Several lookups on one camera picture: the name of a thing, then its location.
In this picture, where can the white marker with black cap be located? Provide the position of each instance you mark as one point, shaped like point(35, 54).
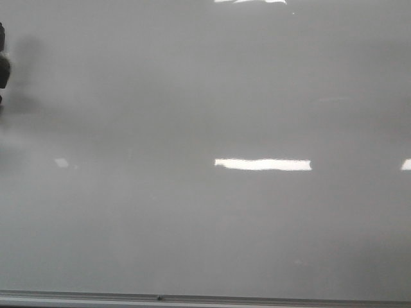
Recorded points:
point(5, 69)

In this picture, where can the white glossy whiteboard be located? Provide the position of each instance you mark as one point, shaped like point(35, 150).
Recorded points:
point(203, 148)

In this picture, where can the grey aluminium whiteboard tray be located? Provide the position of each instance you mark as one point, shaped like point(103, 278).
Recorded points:
point(16, 298)

